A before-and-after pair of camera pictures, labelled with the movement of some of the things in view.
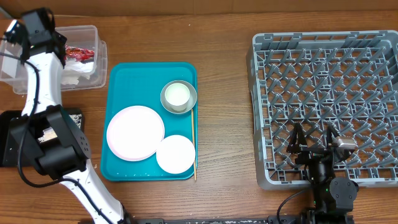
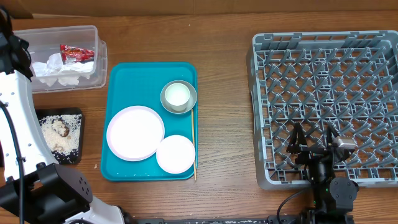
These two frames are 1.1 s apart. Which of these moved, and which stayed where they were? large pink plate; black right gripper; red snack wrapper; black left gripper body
Moved: black left gripper body
Stayed: black right gripper; large pink plate; red snack wrapper
